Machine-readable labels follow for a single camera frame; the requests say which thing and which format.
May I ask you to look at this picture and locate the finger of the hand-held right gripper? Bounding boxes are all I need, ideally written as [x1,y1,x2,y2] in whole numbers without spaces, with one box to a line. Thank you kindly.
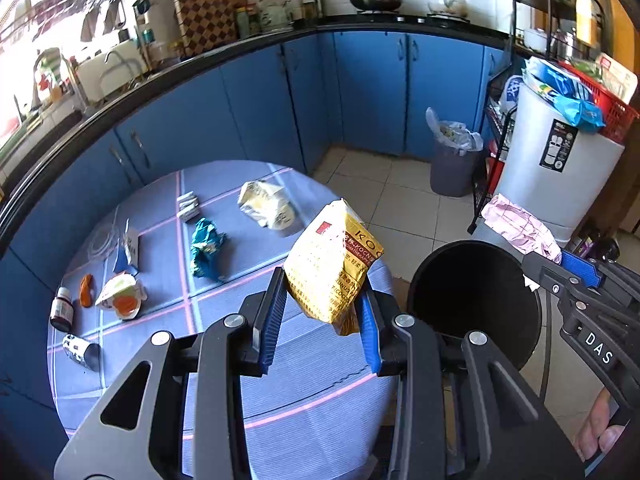
[561,249,640,311]
[522,251,602,314]

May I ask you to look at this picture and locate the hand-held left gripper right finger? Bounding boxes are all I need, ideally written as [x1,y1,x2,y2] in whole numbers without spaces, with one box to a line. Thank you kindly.
[356,277,586,480]

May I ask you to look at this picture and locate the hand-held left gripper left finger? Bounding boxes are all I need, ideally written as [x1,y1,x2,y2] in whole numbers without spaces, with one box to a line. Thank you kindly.
[54,266,290,480]

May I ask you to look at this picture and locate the pink wrapper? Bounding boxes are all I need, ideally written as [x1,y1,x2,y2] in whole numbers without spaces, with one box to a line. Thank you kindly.
[481,194,563,263]

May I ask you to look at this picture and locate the yellow snack bag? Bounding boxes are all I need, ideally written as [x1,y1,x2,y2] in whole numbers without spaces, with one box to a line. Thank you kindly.
[283,199,385,337]

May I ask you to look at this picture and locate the black round bin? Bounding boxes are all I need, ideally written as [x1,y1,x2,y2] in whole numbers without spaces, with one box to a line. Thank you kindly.
[406,241,543,376]

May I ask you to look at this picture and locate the teal wrapper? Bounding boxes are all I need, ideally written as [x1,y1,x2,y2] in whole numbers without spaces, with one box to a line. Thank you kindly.
[190,217,227,280]

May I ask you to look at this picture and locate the white bag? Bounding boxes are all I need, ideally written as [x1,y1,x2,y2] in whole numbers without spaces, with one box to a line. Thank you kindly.
[237,180,296,231]

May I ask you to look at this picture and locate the blue and white carton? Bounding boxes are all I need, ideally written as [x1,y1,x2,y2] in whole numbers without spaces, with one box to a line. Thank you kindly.
[114,218,142,273]

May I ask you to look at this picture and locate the black and white paper cup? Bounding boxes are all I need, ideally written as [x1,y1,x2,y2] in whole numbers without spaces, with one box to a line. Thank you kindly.
[62,333,102,372]

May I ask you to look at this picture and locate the small dark bottle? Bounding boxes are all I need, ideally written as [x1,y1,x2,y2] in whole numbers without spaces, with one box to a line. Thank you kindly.
[50,286,76,332]

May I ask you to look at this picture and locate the person's right hand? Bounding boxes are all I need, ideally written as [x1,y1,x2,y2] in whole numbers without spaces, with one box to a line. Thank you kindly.
[574,390,630,464]

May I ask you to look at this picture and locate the white washing machine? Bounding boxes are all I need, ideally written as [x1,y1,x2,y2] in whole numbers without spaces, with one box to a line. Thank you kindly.
[492,82,626,241]

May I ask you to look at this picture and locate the red plastic container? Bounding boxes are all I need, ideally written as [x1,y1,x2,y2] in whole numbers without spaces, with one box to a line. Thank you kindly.
[484,137,503,181]

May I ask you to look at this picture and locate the grey waste bin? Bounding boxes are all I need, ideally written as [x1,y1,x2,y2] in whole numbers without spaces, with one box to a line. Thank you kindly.
[430,135,483,197]

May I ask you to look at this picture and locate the blue plastic bag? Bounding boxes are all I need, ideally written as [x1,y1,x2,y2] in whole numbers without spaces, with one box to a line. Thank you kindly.
[525,57,606,133]

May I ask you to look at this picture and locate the red plastic basket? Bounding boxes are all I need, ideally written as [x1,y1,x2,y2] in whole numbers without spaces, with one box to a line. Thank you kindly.
[557,60,640,145]

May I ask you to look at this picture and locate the clear plastic bin liner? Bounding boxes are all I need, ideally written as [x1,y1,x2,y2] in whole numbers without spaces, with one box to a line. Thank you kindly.
[426,106,485,153]

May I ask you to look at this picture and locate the clear plastic lid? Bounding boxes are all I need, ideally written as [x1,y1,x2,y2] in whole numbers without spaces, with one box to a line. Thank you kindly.
[85,225,123,261]

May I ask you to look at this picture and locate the white flat package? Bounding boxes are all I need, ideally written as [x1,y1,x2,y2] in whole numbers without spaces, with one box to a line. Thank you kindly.
[597,52,640,103]

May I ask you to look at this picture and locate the blue kitchen cabinets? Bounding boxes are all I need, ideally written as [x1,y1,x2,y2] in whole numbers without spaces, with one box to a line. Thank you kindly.
[0,30,506,411]

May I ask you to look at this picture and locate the black metal rack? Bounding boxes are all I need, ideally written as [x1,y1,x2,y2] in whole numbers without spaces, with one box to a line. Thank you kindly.
[470,0,608,233]

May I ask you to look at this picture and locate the cream plastic bottle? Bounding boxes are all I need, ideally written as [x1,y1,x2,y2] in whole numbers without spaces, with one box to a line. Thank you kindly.
[575,0,601,48]

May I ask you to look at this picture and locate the black kitchen countertop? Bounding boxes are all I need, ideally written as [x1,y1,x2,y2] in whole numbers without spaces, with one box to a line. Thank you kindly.
[0,14,511,241]

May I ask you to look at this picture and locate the white ceramic pot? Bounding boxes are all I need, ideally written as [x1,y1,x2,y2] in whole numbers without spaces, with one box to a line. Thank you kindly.
[426,0,471,18]

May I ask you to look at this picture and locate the checkered cutting board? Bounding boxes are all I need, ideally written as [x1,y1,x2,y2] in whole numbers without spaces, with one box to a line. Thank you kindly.
[171,0,238,58]

